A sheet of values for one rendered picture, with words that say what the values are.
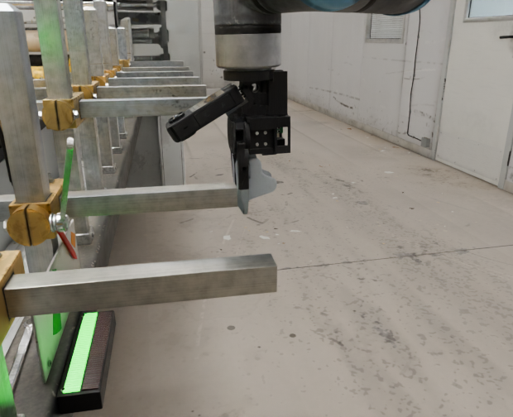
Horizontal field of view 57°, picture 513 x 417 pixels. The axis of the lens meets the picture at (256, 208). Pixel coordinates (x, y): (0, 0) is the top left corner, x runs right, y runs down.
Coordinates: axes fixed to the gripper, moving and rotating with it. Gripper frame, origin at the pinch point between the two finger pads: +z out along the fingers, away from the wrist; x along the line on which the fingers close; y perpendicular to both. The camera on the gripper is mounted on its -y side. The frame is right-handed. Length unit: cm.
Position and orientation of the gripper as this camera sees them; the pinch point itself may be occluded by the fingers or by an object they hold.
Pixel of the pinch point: (239, 206)
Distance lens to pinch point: 72.1
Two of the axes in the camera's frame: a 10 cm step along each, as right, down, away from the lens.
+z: 0.3, 9.4, 3.5
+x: -1.8, -3.4, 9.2
